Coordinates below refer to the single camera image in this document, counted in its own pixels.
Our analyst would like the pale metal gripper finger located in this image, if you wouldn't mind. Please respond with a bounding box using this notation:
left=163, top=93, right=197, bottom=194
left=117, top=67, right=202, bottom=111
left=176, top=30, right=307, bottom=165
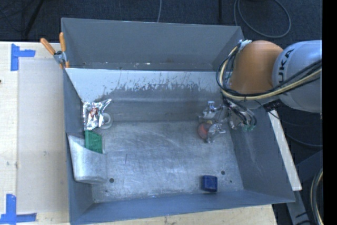
left=204, top=123, right=227, bottom=144
left=198, top=101, right=220, bottom=121

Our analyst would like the orange-red toy fruit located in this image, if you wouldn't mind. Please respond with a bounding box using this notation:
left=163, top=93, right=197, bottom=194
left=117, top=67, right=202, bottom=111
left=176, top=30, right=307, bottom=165
left=197, top=120, right=213, bottom=140

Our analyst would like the dark blue cup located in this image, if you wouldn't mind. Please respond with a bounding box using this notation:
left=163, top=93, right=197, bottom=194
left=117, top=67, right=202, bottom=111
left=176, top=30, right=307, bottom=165
left=201, top=174, right=219, bottom=193

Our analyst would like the grey metal bin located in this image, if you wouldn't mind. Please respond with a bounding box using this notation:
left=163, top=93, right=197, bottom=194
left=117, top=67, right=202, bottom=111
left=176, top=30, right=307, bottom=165
left=60, top=17, right=296, bottom=225

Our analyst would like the clear tape roll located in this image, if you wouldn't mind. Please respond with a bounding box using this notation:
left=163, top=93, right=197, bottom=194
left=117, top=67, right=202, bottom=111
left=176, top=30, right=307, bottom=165
left=101, top=112, right=114, bottom=130

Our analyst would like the silver foil packet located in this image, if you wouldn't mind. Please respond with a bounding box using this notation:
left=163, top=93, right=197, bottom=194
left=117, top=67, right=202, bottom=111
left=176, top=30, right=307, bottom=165
left=82, top=98, right=113, bottom=131

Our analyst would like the dark green flat block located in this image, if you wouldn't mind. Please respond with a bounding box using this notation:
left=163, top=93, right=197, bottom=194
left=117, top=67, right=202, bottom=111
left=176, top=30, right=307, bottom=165
left=84, top=130, right=104, bottom=154

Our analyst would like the pale grey cloth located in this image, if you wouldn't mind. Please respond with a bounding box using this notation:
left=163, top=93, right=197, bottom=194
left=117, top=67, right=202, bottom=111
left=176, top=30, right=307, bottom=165
left=67, top=133, right=109, bottom=184

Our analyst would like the pale wood flat board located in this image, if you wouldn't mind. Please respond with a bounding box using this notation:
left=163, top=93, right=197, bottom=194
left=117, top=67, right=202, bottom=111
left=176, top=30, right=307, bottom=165
left=16, top=57, right=70, bottom=214

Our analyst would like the black cylinder on white bracket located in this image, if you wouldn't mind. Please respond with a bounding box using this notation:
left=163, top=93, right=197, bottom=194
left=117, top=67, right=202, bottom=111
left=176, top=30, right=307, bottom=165
left=263, top=101, right=282, bottom=113

